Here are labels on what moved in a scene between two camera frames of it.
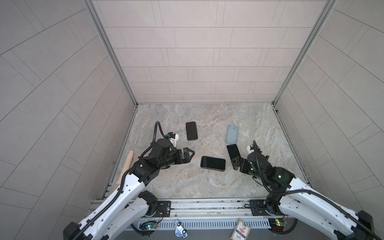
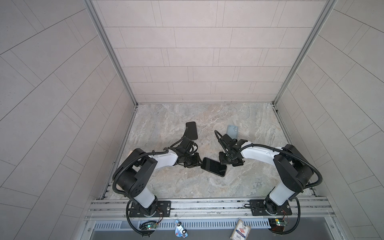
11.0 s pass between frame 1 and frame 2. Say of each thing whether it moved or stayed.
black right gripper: moved
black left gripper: moved
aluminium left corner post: stayed
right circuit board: stayed
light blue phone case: stayed
